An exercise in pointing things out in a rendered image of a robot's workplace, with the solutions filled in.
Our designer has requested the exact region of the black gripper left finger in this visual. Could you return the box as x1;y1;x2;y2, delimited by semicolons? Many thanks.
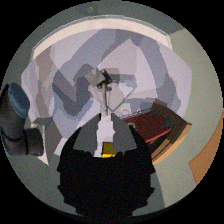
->
57;113;101;173

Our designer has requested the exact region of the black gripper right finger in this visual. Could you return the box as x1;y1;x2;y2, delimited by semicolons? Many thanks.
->
111;112;156;174

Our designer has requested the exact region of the brown wooden cabinet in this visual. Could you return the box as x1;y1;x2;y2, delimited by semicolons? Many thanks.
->
123;102;192;165

